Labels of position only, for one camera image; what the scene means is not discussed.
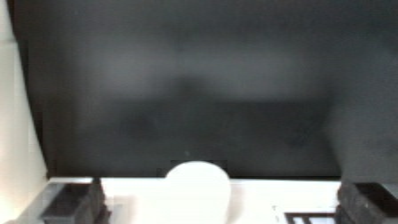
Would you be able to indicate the white drawer with knob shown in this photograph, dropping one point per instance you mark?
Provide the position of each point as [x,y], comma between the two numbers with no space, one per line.
[197,197]

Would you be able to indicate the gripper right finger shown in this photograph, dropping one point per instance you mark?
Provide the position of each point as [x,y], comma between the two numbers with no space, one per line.
[368,204]

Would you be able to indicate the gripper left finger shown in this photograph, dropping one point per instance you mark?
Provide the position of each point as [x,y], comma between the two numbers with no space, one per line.
[70,204]

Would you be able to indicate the white front fence rail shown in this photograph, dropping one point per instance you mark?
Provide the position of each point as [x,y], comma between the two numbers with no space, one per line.
[22,162]

